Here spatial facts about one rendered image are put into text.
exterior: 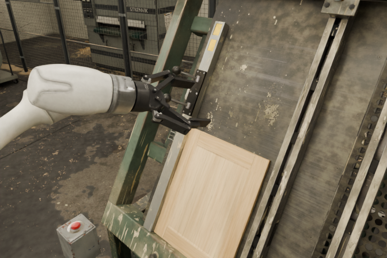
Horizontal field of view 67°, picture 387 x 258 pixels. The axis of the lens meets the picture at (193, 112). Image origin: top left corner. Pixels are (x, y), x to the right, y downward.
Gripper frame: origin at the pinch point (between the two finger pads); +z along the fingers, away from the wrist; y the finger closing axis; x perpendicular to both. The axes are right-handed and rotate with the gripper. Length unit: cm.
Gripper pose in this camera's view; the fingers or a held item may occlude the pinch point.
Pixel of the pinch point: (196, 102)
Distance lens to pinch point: 82.4
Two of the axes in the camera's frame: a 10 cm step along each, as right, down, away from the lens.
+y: -3.1, -8.1, 5.0
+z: 8.0, 0.6, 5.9
